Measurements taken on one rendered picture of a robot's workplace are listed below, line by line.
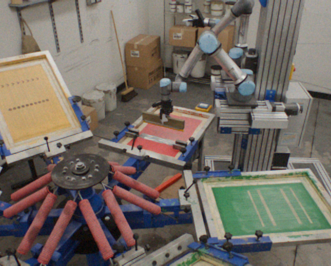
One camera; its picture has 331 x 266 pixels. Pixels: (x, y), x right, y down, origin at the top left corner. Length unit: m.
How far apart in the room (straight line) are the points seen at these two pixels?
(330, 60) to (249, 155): 3.08
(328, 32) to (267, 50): 3.11
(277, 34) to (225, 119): 0.74
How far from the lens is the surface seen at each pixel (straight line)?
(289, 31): 2.63
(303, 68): 5.85
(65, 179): 1.71
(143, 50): 5.55
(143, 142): 2.56
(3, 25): 3.89
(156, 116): 2.54
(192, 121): 2.83
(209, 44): 2.22
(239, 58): 2.95
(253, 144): 2.99
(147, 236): 3.11
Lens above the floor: 2.35
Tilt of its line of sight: 32 degrees down
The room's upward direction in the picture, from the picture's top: straight up
